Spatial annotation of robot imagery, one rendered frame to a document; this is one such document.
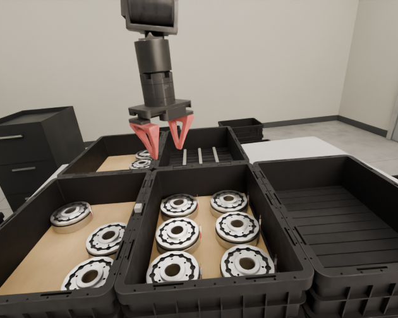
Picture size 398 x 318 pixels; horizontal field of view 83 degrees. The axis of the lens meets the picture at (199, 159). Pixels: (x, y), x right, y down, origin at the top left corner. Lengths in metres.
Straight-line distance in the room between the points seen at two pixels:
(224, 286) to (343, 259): 0.30
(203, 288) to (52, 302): 0.22
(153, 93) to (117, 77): 3.41
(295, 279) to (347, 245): 0.26
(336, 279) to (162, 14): 0.47
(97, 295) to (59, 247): 0.30
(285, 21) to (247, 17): 0.58
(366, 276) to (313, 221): 0.26
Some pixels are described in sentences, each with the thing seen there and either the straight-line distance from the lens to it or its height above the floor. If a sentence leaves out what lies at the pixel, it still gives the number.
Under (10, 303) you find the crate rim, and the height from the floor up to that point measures 0.93.
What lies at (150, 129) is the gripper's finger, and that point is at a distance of 0.39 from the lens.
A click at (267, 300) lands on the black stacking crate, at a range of 0.44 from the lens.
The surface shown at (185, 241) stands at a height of 0.86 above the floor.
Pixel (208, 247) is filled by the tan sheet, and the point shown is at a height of 0.83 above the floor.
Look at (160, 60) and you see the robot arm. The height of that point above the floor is 1.23.
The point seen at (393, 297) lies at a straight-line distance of 0.53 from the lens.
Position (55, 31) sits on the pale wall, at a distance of 4.02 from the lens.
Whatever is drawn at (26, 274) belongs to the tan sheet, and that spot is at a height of 0.83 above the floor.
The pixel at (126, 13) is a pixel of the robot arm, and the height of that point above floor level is 1.30.
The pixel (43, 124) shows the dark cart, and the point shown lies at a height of 0.87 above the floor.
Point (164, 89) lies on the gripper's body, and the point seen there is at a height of 1.18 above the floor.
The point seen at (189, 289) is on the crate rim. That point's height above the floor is 0.93.
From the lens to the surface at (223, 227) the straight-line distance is 0.56.
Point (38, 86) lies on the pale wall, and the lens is 4.19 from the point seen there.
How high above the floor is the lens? 1.23
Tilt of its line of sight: 24 degrees down
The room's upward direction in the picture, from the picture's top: 4 degrees counter-clockwise
